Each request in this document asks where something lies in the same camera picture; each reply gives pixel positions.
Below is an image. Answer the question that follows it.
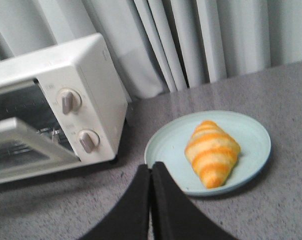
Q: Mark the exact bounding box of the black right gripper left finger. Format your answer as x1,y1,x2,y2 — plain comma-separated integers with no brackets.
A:
81,164,151,240

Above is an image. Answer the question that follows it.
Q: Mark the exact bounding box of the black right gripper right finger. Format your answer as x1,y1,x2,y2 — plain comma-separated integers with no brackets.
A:
151,162,236,240

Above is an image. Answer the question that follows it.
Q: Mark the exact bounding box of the golden striped croissant bread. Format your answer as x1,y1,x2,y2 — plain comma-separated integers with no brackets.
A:
184,120,241,189

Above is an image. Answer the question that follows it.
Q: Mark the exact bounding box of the oven glass door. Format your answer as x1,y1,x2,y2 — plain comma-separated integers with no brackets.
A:
0,117,80,184

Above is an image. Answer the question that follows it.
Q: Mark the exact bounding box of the lower beige oven knob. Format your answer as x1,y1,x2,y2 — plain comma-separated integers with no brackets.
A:
78,129,100,154

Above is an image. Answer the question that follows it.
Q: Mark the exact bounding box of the beige oven knob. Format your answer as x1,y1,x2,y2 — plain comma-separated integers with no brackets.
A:
57,88,82,115
78,129,100,154

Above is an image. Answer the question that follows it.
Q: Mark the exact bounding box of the white Toshiba toaster oven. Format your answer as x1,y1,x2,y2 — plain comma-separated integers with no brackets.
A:
0,33,127,172

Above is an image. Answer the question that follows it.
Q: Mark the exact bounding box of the upper beige oven knob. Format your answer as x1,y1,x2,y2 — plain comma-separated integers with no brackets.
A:
57,88,82,115

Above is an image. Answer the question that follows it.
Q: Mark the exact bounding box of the light green round plate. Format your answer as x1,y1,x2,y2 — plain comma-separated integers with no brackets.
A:
144,110,271,197

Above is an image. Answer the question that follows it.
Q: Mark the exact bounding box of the grey pleated curtain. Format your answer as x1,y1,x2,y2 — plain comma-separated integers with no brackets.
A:
0,0,302,101

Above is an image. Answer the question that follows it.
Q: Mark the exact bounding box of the metal wire oven rack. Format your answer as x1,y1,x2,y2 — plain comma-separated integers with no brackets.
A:
0,127,67,156

